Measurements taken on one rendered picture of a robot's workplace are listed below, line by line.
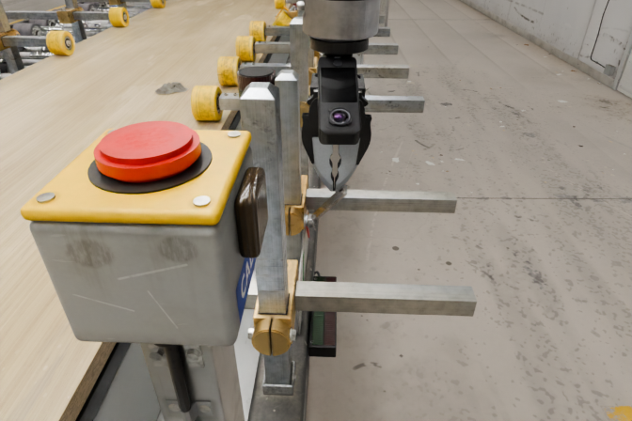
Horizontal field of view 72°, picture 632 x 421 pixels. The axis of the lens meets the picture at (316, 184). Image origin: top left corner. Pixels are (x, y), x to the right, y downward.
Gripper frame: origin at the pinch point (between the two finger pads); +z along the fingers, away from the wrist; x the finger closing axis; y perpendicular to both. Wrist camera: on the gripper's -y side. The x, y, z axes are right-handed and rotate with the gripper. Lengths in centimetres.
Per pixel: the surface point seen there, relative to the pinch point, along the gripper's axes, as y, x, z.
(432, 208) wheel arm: 16.2, -18.6, 14.4
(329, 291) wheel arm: -7.8, 0.2, 12.7
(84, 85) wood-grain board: 65, 71, 10
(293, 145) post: 12.1, 6.7, -0.1
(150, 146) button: -37.6, 7.5, -24.9
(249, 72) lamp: 13.1, 13.4, -11.7
